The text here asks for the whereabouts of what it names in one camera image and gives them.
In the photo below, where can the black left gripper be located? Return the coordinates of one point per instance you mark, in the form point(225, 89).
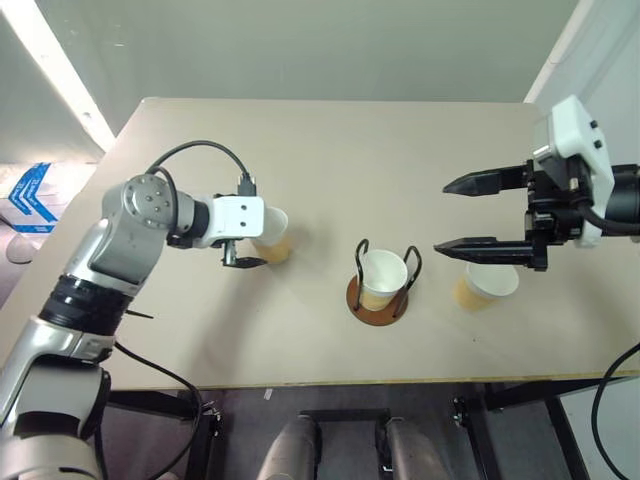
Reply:
point(229, 254)

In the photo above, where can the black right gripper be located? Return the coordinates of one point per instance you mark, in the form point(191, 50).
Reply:
point(555, 215)

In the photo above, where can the paper cup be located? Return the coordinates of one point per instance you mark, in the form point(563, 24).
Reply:
point(277, 245)
point(382, 270)
point(492, 285)

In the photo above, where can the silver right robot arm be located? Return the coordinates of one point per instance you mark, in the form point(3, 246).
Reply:
point(625, 195)

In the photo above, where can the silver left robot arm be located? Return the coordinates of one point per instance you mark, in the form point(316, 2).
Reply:
point(120, 235)

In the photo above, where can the dark grey rounded shape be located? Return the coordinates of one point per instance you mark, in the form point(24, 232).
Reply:
point(290, 450)
point(417, 450)

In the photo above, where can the blue and white cardboard box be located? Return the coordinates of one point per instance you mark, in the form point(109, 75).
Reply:
point(30, 197)

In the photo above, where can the white slanted beam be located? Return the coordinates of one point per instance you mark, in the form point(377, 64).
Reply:
point(60, 65)

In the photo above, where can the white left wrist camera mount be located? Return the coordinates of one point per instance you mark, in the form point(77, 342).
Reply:
point(240, 215)

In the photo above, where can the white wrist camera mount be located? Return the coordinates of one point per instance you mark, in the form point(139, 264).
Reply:
point(575, 130)
point(240, 215)

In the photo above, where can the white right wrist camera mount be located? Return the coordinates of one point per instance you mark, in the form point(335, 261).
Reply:
point(575, 130)

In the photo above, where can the black metal table frame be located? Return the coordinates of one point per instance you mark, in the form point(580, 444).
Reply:
point(150, 403)

